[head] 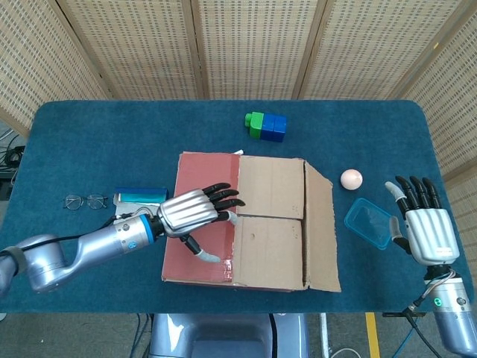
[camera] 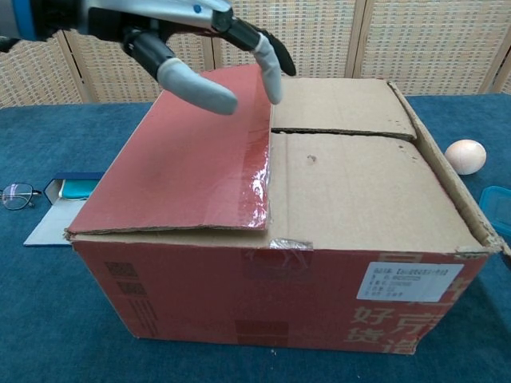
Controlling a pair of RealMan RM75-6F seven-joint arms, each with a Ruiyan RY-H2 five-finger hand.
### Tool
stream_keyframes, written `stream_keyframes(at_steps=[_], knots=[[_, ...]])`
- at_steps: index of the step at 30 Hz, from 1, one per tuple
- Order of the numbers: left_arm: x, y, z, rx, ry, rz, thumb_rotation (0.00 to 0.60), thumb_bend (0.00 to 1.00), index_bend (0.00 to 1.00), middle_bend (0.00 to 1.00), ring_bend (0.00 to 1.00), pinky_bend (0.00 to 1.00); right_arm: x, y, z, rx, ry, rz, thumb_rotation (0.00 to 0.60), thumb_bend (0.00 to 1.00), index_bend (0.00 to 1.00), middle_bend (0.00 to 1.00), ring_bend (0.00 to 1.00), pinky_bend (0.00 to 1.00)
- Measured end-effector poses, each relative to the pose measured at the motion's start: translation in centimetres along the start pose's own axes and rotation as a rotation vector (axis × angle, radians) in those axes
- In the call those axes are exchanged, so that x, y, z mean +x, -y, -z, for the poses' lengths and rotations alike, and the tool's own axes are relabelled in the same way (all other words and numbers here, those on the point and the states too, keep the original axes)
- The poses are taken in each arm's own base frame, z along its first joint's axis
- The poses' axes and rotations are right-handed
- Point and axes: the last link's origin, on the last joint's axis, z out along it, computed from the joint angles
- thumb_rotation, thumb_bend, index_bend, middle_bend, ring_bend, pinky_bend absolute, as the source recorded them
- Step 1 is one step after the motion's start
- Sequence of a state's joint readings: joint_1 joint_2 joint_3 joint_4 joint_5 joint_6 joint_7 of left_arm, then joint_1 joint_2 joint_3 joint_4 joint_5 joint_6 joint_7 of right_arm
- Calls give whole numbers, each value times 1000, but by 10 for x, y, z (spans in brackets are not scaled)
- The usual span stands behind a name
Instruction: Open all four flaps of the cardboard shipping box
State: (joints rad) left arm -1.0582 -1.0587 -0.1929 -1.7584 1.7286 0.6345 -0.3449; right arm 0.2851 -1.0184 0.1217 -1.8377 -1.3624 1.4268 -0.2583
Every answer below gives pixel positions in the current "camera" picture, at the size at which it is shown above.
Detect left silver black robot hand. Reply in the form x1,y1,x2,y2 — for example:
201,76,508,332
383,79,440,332
85,0,297,116

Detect red printed cardboard box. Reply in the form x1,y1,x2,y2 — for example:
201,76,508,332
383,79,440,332
65,63,511,357

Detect teal blue tablecloth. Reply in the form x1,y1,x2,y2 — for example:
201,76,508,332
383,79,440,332
0,93,511,383

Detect teal cleaning cloth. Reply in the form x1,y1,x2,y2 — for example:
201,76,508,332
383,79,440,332
58,179,97,199

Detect woven rattan folding screen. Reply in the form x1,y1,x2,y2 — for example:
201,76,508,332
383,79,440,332
0,0,511,109

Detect thin-framed eyeglasses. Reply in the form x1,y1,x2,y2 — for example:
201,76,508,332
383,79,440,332
0,182,43,211

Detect blue glasses case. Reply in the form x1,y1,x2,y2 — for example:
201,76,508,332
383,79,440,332
22,172,105,247

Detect beige wooden egg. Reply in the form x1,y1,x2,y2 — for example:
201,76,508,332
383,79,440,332
444,139,488,176

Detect clear blue plastic container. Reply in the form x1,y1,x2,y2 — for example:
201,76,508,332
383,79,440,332
477,185,511,241

